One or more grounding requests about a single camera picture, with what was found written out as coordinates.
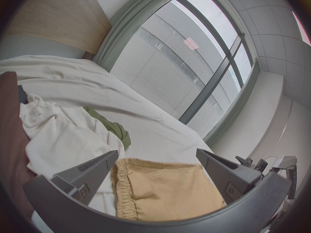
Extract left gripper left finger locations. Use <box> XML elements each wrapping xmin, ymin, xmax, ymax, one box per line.
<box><xmin>51</xmin><ymin>150</ymin><xmax>119</xmax><ymax>202</ymax></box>

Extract mustard yellow shorts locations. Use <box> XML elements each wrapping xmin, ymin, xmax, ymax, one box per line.
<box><xmin>110</xmin><ymin>157</ymin><xmax>225</xmax><ymax>221</ymax></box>

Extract window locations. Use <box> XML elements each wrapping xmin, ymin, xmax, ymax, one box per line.
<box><xmin>109</xmin><ymin>0</ymin><xmax>254</xmax><ymax>136</ymax></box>

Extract cream garment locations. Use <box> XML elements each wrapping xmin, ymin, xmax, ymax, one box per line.
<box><xmin>19</xmin><ymin>93</ymin><xmax>128</xmax><ymax>216</ymax></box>

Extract olive green garment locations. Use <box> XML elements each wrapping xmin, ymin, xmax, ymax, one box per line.
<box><xmin>83</xmin><ymin>106</ymin><xmax>132</xmax><ymax>148</ymax></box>

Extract bed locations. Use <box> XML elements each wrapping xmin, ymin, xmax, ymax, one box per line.
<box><xmin>0</xmin><ymin>0</ymin><xmax>215</xmax><ymax>218</ymax></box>

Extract brown garment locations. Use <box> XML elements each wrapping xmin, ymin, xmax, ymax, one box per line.
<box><xmin>0</xmin><ymin>72</ymin><xmax>37</xmax><ymax>218</ymax></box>

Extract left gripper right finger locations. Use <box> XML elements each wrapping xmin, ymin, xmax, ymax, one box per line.
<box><xmin>196</xmin><ymin>148</ymin><xmax>262</xmax><ymax>204</ymax></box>

